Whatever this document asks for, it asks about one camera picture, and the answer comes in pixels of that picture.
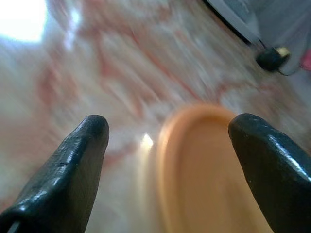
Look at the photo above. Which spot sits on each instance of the white black-edged panel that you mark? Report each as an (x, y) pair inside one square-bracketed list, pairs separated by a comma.
[(233, 17)]

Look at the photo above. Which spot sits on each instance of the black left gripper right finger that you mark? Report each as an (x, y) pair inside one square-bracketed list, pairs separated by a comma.
[(281, 184)]

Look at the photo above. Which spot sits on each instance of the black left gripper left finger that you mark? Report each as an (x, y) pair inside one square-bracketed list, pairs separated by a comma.
[(60, 184)]

